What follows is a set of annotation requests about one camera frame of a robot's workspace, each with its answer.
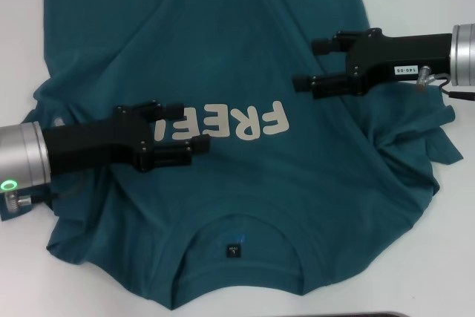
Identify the teal FREE print T-shirt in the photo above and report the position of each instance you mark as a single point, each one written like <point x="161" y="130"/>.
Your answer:
<point x="237" y="53"/>

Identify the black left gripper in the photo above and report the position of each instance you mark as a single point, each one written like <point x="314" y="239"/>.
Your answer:
<point x="92" y="142"/>

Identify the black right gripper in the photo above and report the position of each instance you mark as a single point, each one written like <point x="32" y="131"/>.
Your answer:
<point x="404" y="55"/>

